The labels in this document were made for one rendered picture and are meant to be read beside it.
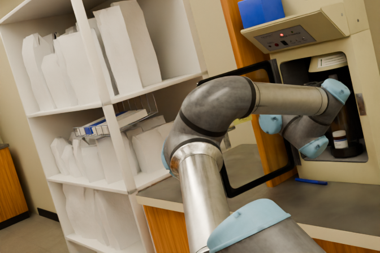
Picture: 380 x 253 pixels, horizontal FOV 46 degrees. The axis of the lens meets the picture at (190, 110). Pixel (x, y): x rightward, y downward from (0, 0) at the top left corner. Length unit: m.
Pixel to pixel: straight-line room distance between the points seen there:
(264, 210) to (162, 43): 2.21
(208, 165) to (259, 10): 0.69
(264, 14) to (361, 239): 0.71
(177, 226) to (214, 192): 1.05
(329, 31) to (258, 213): 0.86
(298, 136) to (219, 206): 0.50
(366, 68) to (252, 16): 0.39
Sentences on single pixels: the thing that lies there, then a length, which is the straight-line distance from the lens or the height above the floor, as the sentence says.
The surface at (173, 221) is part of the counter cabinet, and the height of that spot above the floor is 0.83.
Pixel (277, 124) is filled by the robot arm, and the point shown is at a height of 1.23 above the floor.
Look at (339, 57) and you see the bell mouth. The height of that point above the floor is 1.35.
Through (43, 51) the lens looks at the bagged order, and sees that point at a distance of 2.85.
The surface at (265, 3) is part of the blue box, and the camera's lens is 1.48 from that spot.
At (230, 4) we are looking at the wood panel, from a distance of 1.60.
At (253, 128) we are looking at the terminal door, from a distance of 1.54.
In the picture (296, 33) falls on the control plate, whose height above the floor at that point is 1.46.
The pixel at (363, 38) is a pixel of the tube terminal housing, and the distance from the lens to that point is 1.48.
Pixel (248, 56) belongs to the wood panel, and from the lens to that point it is 1.61.
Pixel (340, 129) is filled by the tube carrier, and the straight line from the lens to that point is 1.55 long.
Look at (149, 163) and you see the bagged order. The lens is 2.41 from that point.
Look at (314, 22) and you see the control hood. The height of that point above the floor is 1.47.
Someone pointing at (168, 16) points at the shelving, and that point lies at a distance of 2.68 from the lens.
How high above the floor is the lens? 1.49
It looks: 7 degrees down
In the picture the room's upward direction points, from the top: 15 degrees counter-clockwise
